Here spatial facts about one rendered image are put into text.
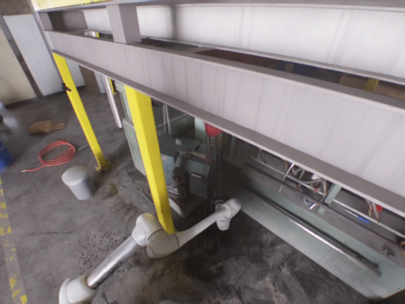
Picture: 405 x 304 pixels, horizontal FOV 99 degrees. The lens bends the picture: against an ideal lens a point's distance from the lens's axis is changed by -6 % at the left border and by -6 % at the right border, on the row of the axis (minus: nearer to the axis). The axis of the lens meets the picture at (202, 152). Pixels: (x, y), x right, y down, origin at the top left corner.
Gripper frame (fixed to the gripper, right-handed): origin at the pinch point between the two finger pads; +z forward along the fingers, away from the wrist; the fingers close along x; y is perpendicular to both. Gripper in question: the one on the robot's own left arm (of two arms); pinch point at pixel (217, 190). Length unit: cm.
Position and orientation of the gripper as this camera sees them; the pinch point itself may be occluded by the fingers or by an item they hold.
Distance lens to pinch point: 178.5
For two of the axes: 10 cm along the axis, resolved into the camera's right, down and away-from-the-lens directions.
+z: -0.8, -6.2, 7.8
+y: 0.0, -7.9, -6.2
